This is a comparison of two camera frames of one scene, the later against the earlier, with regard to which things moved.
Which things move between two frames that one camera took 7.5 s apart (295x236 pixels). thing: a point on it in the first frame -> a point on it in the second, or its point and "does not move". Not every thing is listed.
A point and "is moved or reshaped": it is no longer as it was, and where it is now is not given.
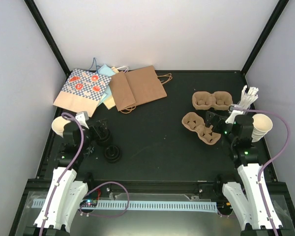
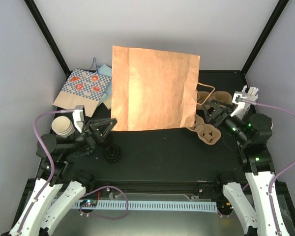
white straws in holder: x=249 y=96 does not move
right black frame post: x=268 y=27 does not move
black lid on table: x=112 y=154 does not move
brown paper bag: x=138 y=86 is moved or reshaped
